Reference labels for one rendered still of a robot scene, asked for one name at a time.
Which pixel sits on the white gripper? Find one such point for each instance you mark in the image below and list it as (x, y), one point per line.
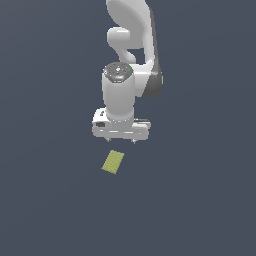
(116, 128)

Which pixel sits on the yellow-green rectangular block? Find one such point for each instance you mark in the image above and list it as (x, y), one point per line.
(113, 161)

